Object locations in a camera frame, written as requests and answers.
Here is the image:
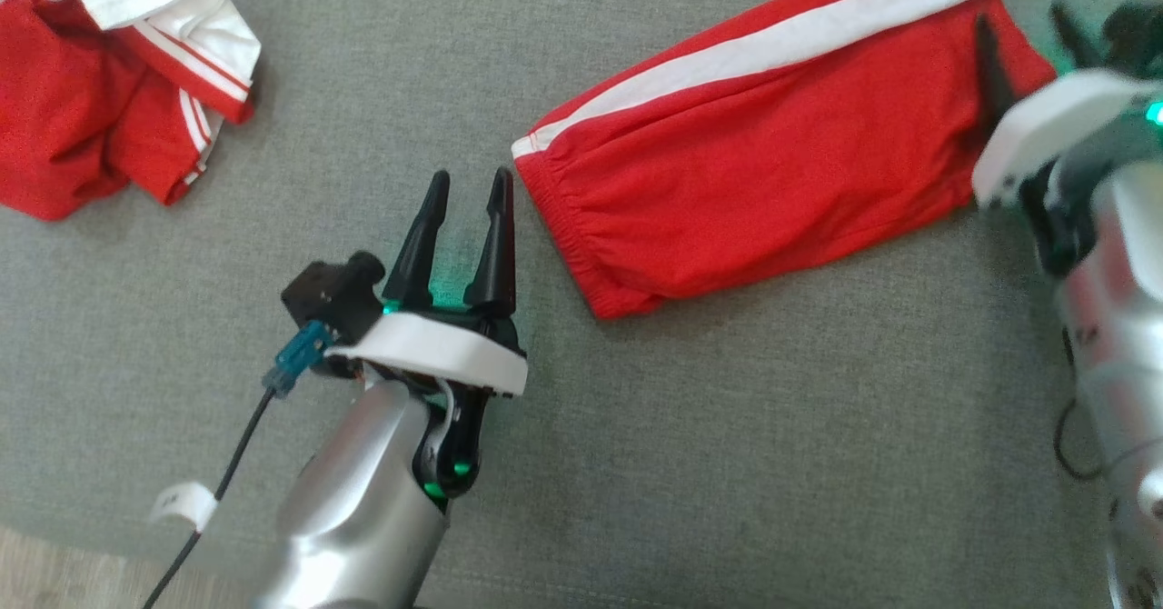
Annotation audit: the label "large grey sofa seat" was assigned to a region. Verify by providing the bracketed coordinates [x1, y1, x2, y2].
[0, 0, 1163, 609]

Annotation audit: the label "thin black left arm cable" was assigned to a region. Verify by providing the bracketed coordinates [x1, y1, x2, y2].
[141, 389, 278, 609]

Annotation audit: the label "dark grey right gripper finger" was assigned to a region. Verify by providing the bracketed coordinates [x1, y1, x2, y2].
[972, 14, 1017, 137]
[1049, 2, 1102, 72]

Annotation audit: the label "red shorts with white stripe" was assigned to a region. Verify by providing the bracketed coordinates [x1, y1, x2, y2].
[511, 0, 1059, 321]

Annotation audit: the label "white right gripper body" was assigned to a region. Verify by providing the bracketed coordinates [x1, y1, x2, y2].
[970, 68, 1163, 278]

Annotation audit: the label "red and white striped jersey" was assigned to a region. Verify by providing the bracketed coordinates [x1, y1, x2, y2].
[0, 0, 263, 222]

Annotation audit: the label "blue cable connector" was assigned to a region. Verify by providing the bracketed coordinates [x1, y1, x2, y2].
[262, 320, 339, 399]

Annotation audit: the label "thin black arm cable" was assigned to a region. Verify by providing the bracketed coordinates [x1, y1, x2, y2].
[1052, 323, 1163, 483]
[141, 389, 278, 609]

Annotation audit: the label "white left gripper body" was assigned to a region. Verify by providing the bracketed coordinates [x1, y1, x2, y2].
[324, 309, 530, 501]

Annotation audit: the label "white cable label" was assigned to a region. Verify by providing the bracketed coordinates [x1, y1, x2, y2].
[150, 482, 219, 533]

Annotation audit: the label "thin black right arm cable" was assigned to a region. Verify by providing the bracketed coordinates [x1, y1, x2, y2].
[1052, 323, 1163, 483]

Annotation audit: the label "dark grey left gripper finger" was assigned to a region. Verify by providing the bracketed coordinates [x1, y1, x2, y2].
[463, 166, 517, 316]
[382, 170, 452, 312]

